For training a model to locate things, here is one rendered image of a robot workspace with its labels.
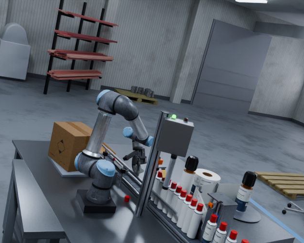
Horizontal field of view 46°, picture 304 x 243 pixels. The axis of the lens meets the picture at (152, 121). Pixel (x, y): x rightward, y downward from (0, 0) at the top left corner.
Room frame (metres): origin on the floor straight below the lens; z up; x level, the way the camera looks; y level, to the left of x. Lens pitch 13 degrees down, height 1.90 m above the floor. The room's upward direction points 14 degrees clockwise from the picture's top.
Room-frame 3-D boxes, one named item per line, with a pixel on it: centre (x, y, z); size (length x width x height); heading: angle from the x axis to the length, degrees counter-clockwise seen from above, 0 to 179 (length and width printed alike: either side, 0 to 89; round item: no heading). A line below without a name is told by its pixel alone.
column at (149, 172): (2.02, -0.06, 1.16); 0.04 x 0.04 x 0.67; 36
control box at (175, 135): (2.00, -0.15, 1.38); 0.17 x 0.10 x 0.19; 91
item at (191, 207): (1.87, -0.34, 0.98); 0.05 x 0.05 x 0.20
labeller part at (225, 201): (1.85, -0.48, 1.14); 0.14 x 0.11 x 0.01; 36
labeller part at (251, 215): (2.34, -0.75, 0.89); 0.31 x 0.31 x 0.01
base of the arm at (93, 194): (2.01, 0.20, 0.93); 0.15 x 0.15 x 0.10
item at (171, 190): (2.05, -0.23, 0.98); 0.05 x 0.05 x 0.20
